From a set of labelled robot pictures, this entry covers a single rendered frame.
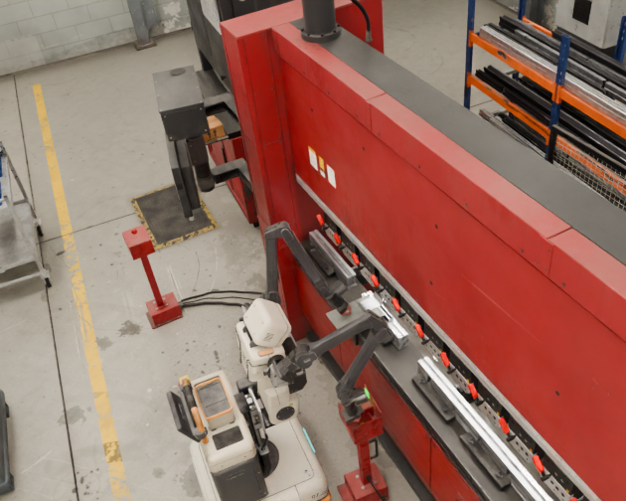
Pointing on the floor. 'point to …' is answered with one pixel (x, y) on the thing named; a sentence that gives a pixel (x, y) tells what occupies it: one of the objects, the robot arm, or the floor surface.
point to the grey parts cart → (8, 232)
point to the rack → (552, 93)
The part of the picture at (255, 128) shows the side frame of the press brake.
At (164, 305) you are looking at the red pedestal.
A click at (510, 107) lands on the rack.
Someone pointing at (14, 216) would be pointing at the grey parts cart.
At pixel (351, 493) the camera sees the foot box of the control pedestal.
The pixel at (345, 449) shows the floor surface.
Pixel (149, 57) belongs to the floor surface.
